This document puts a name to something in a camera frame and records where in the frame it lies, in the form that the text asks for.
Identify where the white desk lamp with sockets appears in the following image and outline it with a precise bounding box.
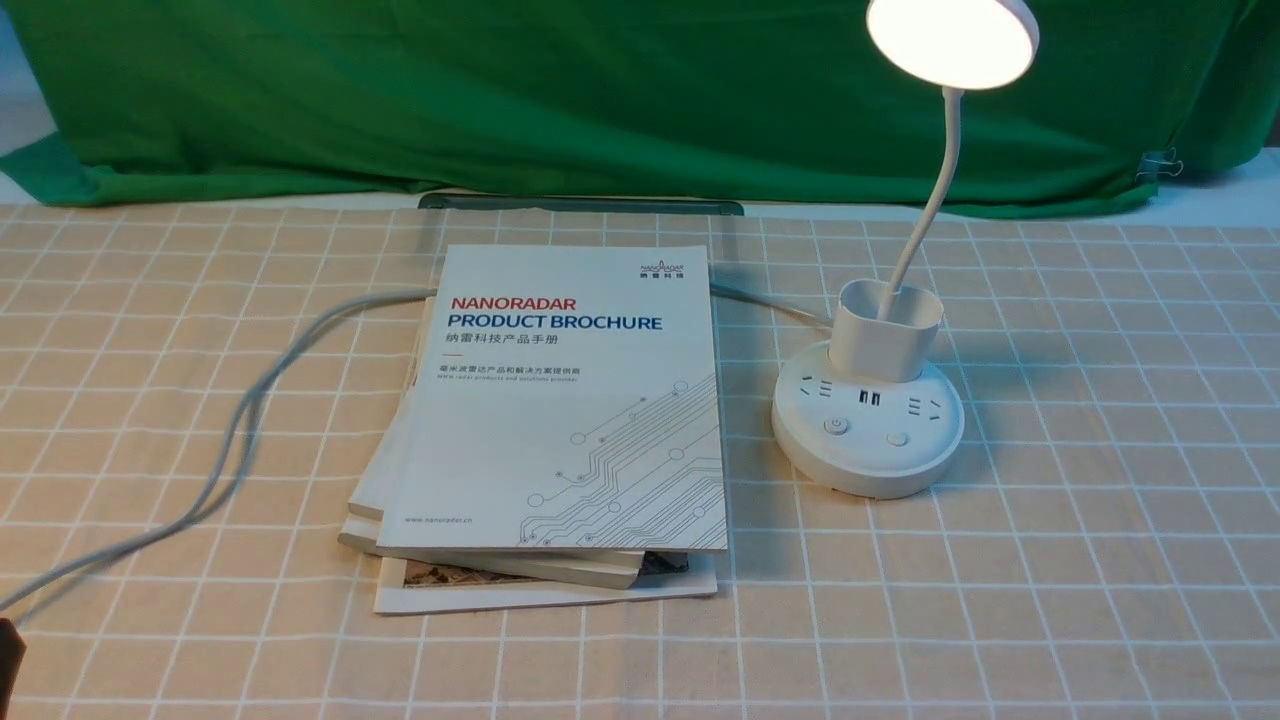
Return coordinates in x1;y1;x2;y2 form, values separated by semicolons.
771;1;1041;500

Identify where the white Nanoradar product brochure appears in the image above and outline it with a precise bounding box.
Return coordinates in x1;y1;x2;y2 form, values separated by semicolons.
378;243;730;552

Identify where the dark flat bar behind books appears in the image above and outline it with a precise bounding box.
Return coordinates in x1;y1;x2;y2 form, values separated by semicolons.
417;192;745;217

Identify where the green backdrop cloth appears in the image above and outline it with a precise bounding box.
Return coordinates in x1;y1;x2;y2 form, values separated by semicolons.
3;1;1277;219

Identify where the thick white middle book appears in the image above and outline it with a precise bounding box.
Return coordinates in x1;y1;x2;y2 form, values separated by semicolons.
338;299;645;591

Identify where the bottom white booklet with photo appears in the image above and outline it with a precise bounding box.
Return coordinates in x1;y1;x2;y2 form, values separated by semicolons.
372;556;718;616

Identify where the checkered beige tablecloth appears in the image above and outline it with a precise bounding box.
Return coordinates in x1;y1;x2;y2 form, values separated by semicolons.
1;205;1279;719

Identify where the metal binder clip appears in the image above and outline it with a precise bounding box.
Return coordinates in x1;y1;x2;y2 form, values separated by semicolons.
1134;147;1185;184

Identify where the dark brown object at edge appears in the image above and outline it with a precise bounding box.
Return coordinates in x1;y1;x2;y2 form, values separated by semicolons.
0;618;27;720

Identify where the grey power cable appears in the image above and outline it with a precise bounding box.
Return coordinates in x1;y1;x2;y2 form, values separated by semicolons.
0;283;835;612

